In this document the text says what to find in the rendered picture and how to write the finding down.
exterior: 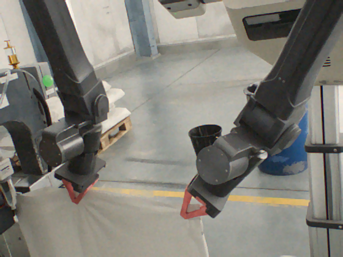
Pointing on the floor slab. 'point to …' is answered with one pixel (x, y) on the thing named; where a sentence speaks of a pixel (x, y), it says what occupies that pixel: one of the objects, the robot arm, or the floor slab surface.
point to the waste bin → (274, 163)
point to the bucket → (204, 136)
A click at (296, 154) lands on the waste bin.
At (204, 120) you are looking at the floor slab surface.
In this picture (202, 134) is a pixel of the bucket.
